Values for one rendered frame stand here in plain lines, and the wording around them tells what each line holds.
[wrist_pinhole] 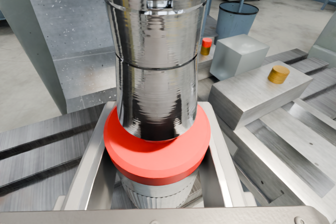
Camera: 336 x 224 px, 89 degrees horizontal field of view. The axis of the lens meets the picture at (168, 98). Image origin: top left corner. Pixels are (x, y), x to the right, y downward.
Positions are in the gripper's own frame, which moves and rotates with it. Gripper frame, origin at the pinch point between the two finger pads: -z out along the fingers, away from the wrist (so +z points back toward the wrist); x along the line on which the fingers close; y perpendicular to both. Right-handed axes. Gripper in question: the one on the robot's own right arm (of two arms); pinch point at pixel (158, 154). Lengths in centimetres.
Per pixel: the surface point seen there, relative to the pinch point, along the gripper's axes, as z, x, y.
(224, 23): -210, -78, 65
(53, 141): -13.0, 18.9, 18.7
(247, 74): -16.5, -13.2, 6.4
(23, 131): -14.0, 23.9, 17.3
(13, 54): -210, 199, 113
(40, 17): -38.5, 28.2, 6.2
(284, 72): -14.4, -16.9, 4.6
